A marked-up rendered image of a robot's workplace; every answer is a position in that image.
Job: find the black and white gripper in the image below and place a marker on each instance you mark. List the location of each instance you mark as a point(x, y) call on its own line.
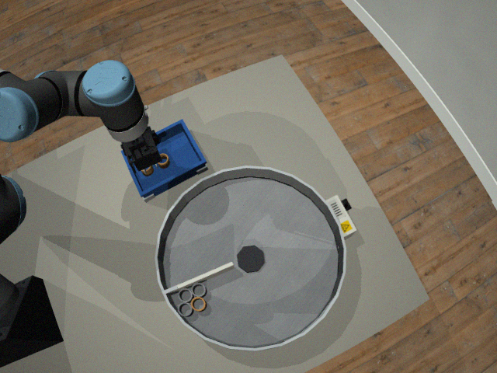
point(147, 156)

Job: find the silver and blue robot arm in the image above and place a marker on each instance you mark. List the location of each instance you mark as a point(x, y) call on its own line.
point(107, 90)

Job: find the blue crate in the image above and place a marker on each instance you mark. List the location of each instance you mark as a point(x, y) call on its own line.
point(178, 144)

